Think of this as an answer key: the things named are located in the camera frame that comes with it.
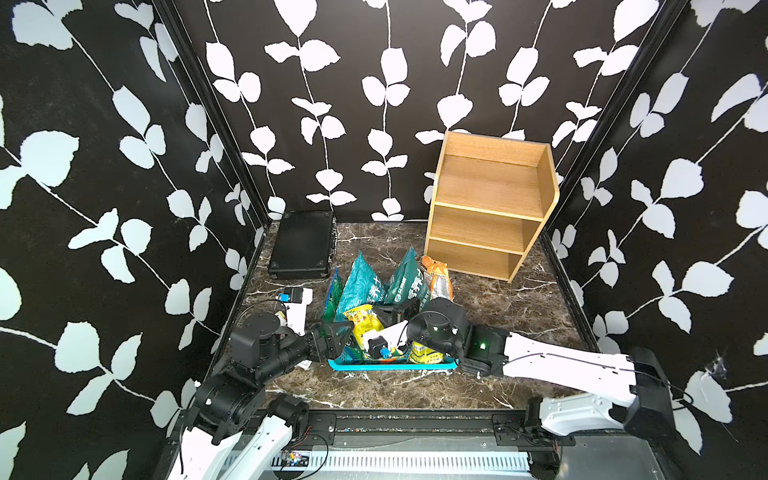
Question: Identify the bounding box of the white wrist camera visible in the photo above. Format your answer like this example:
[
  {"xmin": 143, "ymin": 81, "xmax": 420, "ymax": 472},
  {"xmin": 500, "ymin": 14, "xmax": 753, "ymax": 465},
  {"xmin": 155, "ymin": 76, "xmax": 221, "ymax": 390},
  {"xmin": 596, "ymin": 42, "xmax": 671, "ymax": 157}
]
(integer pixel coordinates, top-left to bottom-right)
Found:
[
  {"xmin": 278, "ymin": 286, "xmax": 313, "ymax": 335},
  {"xmin": 362, "ymin": 322, "xmax": 408, "ymax": 360}
]

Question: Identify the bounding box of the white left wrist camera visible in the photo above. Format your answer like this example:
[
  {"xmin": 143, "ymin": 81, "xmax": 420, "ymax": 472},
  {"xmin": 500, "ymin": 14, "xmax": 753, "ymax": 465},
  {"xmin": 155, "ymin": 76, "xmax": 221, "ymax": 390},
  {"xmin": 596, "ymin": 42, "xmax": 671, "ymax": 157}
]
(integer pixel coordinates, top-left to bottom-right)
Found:
[{"xmin": 278, "ymin": 286, "xmax": 313, "ymax": 335}]

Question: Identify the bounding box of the black ribbed aluminium case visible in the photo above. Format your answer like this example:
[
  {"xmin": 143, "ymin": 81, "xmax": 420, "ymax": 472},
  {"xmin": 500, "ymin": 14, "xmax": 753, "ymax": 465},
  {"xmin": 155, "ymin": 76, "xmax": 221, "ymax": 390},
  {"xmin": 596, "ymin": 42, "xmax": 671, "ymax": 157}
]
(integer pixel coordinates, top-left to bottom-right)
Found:
[{"xmin": 267, "ymin": 210, "xmax": 335, "ymax": 280}]

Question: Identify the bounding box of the green pink soil bag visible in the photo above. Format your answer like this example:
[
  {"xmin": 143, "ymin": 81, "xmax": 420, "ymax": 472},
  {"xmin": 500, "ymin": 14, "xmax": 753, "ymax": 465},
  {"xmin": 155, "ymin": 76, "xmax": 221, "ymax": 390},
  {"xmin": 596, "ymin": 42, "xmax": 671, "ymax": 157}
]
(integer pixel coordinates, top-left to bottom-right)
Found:
[{"xmin": 322, "ymin": 269, "xmax": 344, "ymax": 323}]

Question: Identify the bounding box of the dark green fertilizer bag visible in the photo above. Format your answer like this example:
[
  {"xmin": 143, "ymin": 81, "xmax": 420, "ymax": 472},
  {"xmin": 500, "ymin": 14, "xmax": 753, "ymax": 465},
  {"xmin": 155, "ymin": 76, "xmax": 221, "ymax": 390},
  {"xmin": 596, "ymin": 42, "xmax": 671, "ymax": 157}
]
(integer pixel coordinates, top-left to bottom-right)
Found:
[{"xmin": 383, "ymin": 247, "xmax": 429, "ymax": 309}]

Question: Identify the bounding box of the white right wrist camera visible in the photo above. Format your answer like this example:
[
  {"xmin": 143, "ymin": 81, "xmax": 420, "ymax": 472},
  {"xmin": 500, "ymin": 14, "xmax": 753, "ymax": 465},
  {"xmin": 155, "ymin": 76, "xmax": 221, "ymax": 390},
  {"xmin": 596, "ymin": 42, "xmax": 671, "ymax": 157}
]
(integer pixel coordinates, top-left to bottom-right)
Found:
[{"xmin": 362, "ymin": 322, "xmax": 408, "ymax": 360}]

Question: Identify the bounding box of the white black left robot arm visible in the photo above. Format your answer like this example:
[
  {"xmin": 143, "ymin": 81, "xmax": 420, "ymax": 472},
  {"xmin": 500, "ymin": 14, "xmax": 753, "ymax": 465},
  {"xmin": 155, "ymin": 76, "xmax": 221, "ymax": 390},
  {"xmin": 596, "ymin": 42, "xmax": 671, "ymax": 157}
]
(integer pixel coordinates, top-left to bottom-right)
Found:
[{"xmin": 155, "ymin": 312, "xmax": 354, "ymax": 479}]

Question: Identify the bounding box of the teal plastic basket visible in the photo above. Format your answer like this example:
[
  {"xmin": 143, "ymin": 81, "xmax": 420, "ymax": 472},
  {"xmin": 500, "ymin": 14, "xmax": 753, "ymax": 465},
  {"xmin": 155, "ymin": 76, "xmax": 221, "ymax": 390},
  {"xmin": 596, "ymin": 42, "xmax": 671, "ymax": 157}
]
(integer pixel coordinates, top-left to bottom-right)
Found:
[{"xmin": 328, "ymin": 359, "xmax": 458, "ymax": 372}]

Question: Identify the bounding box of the yellow green fertilizer packet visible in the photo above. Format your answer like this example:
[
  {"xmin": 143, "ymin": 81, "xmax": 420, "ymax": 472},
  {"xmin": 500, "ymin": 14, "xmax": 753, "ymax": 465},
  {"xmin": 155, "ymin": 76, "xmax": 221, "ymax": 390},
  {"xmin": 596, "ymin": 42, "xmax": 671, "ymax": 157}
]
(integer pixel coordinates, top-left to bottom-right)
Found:
[
  {"xmin": 343, "ymin": 304, "xmax": 384, "ymax": 351},
  {"xmin": 408, "ymin": 342, "xmax": 445, "ymax": 365}
]

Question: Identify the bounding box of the orange white fertilizer packet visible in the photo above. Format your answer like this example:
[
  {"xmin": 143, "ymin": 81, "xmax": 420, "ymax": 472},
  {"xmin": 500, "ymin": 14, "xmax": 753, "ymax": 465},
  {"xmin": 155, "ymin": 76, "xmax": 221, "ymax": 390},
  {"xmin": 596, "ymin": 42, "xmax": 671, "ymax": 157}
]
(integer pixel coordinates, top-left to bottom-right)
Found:
[{"xmin": 421, "ymin": 255, "xmax": 454, "ymax": 301}]

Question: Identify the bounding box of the teal orange fertilizer bag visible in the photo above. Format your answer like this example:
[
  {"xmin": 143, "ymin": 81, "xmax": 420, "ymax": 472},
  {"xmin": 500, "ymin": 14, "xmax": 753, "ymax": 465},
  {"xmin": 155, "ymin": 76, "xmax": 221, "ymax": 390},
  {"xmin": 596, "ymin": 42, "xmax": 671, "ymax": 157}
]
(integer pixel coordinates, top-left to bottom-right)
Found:
[{"xmin": 334, "ymin": 253, "xmax": 386, "ymax": 321}]

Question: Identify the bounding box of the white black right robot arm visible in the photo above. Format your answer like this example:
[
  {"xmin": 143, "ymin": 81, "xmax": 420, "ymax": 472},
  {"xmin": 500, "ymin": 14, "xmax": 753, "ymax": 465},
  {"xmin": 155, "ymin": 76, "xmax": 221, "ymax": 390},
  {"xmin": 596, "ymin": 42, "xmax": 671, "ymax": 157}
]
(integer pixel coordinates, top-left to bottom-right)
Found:
[{"xmin": 363, "ymin": 298, "xmax": 676, "ymax": 442}]

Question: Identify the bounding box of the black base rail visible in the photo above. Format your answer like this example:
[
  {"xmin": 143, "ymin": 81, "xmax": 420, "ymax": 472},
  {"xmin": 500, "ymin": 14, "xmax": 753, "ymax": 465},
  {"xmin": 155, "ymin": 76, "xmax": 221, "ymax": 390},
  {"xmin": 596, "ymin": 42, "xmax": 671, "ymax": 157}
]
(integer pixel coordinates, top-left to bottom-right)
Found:
[{"xmin": 289, "ymin": 409, "xmax": 576, "ymax": 451}]

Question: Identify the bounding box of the wooden two-tier shelf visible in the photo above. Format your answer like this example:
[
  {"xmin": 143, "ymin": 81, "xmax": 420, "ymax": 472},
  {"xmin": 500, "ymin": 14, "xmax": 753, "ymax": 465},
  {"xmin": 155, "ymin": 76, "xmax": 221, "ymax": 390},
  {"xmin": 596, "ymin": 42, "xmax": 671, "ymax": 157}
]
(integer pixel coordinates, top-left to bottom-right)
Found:
[{"xmin": 424, "ymin": 132, "xmax": 560, "ymax": 282}]

